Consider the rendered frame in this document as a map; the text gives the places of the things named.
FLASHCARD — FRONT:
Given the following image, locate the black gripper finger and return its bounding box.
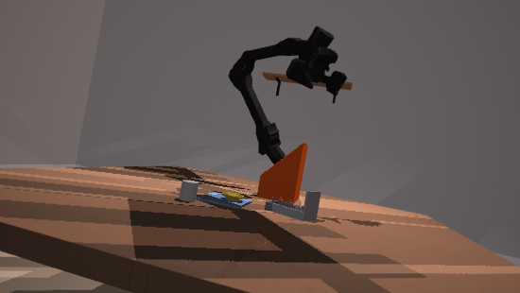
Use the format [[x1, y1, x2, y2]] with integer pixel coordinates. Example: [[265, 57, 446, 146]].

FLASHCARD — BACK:
[[326, 74, 343, 96], [293, 63, 314, 89]]

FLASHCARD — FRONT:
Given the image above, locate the grey cylinder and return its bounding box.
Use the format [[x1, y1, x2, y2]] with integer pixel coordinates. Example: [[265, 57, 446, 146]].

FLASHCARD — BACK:
[[179, 180, 199, 201]]

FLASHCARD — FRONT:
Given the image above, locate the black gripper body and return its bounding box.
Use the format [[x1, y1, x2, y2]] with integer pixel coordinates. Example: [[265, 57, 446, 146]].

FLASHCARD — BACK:
[[286, 56, 347, 90]]

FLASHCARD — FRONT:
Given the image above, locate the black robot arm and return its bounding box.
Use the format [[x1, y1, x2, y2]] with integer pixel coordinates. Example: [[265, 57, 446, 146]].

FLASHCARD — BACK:
[[229, 26, 338, 164]]

